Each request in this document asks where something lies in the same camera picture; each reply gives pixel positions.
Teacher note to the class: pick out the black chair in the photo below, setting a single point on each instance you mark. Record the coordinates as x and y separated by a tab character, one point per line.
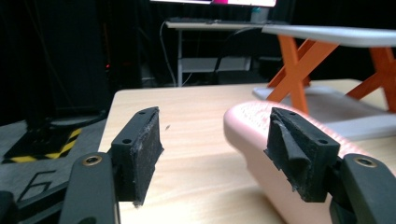
232	40

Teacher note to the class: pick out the grey metal chair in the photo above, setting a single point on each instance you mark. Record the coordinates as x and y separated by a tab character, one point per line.
214	63

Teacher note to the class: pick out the translucent bottle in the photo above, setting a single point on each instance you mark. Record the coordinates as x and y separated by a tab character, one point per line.
260	15

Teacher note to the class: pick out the pink slipper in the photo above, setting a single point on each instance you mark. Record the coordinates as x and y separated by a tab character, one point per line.
249	137

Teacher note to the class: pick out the black keyboard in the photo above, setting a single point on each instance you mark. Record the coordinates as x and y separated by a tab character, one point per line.
193	20

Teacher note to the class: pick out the black stand column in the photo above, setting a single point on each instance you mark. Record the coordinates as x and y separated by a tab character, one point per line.
77	62

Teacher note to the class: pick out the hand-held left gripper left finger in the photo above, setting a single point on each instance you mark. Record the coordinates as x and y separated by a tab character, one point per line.
137	155

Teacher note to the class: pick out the white shoe rack orange legs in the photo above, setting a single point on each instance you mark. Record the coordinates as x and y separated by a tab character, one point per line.
330	35

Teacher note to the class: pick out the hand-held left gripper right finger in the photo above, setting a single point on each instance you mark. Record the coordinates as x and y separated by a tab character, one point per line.
306	161

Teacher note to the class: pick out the black stand base striped tape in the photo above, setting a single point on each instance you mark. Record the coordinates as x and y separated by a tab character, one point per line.
46	146

